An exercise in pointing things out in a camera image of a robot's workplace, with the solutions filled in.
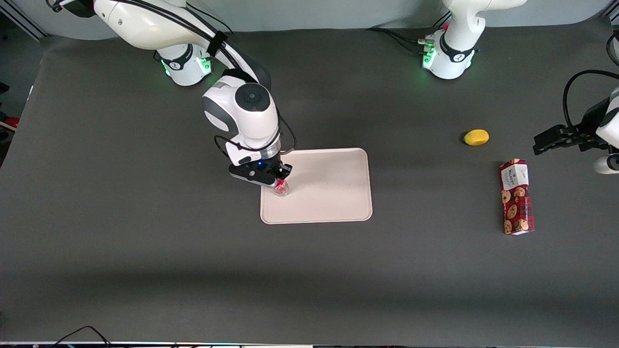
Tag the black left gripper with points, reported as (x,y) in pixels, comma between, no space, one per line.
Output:
(586,130)

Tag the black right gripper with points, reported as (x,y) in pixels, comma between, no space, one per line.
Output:
(281,170)

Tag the small red coke bottle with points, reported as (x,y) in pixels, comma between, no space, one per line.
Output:
(281,189)

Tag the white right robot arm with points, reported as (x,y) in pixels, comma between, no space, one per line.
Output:
(246,116)

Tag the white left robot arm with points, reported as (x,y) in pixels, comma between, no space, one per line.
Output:
(454,48)

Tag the white rectangular plastic tray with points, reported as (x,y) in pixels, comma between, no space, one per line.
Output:
(329,188)

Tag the red tartan cookie box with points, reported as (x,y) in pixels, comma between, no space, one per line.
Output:
(516,198)

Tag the yellow lemon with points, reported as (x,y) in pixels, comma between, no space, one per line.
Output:
(477,137)

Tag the small red object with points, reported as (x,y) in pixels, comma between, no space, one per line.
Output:
(10,122)

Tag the aluminium frame rail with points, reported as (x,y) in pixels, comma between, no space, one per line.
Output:
(26,24)

